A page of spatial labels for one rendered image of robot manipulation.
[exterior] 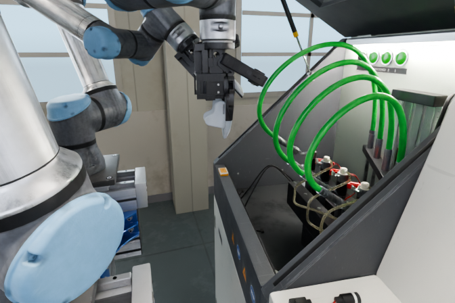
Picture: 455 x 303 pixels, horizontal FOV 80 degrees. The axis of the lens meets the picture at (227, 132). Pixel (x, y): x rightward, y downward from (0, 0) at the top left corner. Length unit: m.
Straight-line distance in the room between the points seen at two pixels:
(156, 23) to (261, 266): 0.65
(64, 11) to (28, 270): 0.67
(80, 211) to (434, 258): 0.52
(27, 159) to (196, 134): 2.05
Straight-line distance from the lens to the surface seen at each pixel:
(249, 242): 0.71
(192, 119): 2.26
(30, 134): 0.29
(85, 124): 0.90
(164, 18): 0.79
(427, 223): 0.58
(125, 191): 0.93
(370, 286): 0.63
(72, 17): 0.83
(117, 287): 0.61
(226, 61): 0.58
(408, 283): 0.61
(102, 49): 0.73
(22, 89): 0.29
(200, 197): 2.54
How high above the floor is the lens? 1.40
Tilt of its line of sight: 17 degrees down
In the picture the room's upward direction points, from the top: straight up
